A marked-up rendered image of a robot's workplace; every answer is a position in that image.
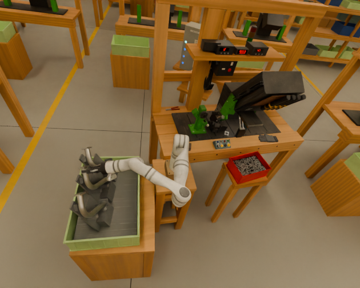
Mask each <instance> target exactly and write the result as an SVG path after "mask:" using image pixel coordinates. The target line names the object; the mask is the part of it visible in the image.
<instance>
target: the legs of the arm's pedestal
mask: <svg viewBox="0 0 360 288"><path fill-rule="evenodd" d="M193 195H194V191H191V198H190V200H189V201H188V202H187V203H186V204H185V205H184V206H182V207H176V206H175V205H174V204H173V202H172V200H171V196H172V194H161V195H156V192H155V233H157V232H159V228H160V224H166V223H174V229H175V230H177V229H181V227H182V224H183V222H184V219H185V216H186V213H187V211H188V208H189V206H190V203H191V200H192V198H193ZM167 201H171V202H170V205H171V209H175V210H176V216H172V217H163V218H161V217H162V211H163V204H164V202H167Z"/></svg>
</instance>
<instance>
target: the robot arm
mask: <svg viewBox="0 0 360 288"><path fill-rule="evenodd" d="M169 168H170V170H172V171H173V172H174V180H172V179H170V178H168V177H166V176H164V175H162V174H161V173H159V172H158V171H156V169H154V168H152V167H151V166H147V165H145V164H144V161H143V159H142V158H140V157H134V158H129V159H120V160H116V161H106V162H102V163H101V165H99V166H94V167H91V168H88V169H84V170H81V173H82V174H84V173H86V174H91V173H99V172H101V173H102V174H103V175H105V174H108V176H107V181H112V180H114V179H116V177H117V175H116V174H115V173H117V172H123V171H126V170H132V171H134V172H136V173H137V174H139V175H142V176H144V177H145V178H146V179H148V180H149V181H150V182H152V183H154V184H156V185H159V186H162V187H165V188H167V189H169V190H170V191H172V196H171V200H172V202H173V204H174V205H175V206H176V207H182V206H184V205H185V204H186V203H187V202H188V201H189V200H190V198H191V192H190V190H189V189H188V188H187V187H185V184H186V180H187V176H188V172H189V136H188V135H182V134H176V135H175V136H174V140H173V149H172V152H171V158H170V165H169Z"/></svg>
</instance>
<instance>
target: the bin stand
mask: <svg viewBox="0 0 360 288"><path fill-rule="evenodd" d="M227 163H228V162H224V163H223V164H222V168H221V170H220V172H219V174H218V176H217V178H216V181H215V183H214V185H213V187H212V189H211V191H210V194H209V196H208V198H207V200H206V202H205V205H206V207H207V206H210V205H211V203H212V201H213V199H214V197H215V195H216V193H217V191H218V189H219V188H220V186H221V184H222V182H223V180H224V178H225V176H226V174H228V176H229V178H230V180H231V182H232V185H230V187H229V189H228V190H227V192H226V194H225V196H224V197H223V199H222V200H221V202H220V204H219V206H218V207H217V209H216V211H215V212H214V214H213V216H212V218H211V222H212V223H214V222H216V221H217V220H218V218H219V217H220V215H221V214H222V212H223V211H224V209H225V207H226V206H227V204H228V203H229V202H231V200H232V199H233V198H234V196H235V195H236V193H237V191H238V190H239V189H241V188H245V187H251V186H253V187H252V188H251V190H250V191H249V192H248V194H247V195H246V196H245V198H244V199H243V201H242V202H241V203H240V205H239V206H238V207H237V209H236V210H235V212H233V217H234V218H238V216H239V215H240V214H241V212H243V210H244V209H245V207H246V206H247V205H248V204H249V203H250V201H251V200H252V199H253V198H254V197H255V195H256V194H257V192H259V190H260V189H261V188H262V186H263V185H264V184H266V183H267V182H268V179H267V177H266V176H265V177H262V178H258V179H254V180H252V181H248V182H244V183H240V184H237V183H236V181H235V179H234V178H233V176H232V175H231V173H230V172H229V170H228V168H227V167H226V164H227Z"/></svg>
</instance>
